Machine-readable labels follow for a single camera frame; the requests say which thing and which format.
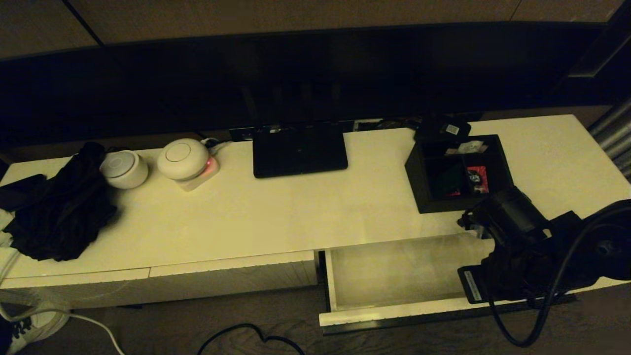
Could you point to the white pull-out drawer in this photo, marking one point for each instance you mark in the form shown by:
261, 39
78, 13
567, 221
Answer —
394, 271

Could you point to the black compartment organizer box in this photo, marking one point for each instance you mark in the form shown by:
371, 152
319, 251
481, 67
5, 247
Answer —
419, 182

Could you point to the black cloth pile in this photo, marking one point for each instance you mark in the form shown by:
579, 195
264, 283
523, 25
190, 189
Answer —
64, 212

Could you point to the black wrist camera with label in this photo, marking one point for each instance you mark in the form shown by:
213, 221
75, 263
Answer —
473, 286

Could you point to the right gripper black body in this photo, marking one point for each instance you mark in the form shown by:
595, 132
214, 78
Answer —
522, 273

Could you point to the small white round device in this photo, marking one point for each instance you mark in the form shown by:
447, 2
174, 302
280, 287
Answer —
123, 170

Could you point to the dark metal frame bar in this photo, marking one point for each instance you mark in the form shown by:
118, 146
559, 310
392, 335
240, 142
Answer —
601, 49

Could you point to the white sneaker with dark laces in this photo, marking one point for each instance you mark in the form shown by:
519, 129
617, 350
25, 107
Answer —
44, 323

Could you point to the dark trouser leg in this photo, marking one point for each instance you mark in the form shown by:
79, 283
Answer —
4, 340

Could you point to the white ribbed cabinet front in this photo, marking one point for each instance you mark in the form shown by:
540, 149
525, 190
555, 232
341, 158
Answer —
231, 276
74, 291

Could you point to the white low cabinet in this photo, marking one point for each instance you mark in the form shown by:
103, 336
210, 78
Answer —
296, 212

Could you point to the large black television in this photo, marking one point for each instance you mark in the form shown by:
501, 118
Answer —
148, 88

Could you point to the black router with antennas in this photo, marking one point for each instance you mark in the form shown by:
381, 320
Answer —
300, 153

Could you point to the grey pleated curtain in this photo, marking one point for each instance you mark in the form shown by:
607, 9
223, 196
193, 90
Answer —
616, 143

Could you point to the white sachet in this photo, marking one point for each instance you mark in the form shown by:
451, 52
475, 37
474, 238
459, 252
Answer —
471, 147

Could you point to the dark green sachet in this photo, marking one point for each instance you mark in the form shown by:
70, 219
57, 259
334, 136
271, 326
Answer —
446, 180

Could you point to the small black set-top box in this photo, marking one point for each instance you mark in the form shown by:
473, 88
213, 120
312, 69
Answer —
443, 129

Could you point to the large white dome device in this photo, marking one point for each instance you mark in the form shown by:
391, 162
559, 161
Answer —
182, 158

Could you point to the red Nescafe coffee sachet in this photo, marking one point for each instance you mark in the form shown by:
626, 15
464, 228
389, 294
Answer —
477, 180

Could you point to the black power strip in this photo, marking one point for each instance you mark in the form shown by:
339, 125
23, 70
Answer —
241, 134

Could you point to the white base with red light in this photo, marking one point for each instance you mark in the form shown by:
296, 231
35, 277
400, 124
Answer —
207, 173

